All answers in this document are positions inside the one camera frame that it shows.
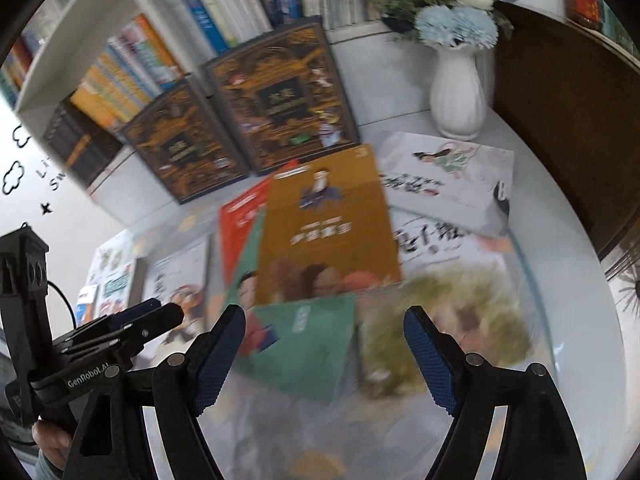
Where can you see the brown wooden cabinet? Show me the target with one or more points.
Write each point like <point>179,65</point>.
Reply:
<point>565,120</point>

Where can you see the white calligraphy book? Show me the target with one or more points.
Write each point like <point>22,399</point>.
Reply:
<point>430,240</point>

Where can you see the row of colourful shelf books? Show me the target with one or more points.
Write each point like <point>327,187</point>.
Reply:
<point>210,15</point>

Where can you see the person's left hand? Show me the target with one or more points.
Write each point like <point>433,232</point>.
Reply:
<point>50,437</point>

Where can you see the white painted figure book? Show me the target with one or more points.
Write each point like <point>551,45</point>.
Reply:
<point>450,180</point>

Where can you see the black line wall decal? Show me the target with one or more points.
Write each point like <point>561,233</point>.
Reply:
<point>46,208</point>

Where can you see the row of thin colourful books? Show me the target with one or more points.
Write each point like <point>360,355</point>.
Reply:
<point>20,65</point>

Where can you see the blurred red yellow books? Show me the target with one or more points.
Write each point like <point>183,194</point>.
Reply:
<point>582,5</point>

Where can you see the mustard brown book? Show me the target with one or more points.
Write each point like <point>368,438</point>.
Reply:
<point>325,230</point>

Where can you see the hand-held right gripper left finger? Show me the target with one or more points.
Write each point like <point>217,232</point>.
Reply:
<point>217,360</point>

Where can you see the white green cartoon book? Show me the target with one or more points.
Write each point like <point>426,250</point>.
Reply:
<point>112,280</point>

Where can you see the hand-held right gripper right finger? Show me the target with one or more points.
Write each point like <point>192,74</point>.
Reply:
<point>430,360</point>

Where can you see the red book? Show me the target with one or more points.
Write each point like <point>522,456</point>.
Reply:
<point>240,225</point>

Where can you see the white child cover book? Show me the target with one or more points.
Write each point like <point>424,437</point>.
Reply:
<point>175,270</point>

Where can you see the white ribbed vase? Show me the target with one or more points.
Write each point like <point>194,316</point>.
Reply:
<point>457,100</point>

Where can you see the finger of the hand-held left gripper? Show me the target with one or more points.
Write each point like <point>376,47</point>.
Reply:
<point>140,308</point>
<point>160,320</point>

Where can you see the spiky leafy plant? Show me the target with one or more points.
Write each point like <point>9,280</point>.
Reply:
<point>625,285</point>

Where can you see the ornate dark gold book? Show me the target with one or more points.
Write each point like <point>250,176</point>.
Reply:
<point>280,105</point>
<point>185,145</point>

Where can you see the rabbit meadow picture book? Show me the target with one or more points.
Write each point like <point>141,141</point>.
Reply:
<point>450,310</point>

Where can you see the white bookshelf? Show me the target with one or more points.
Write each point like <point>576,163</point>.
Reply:
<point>75,35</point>

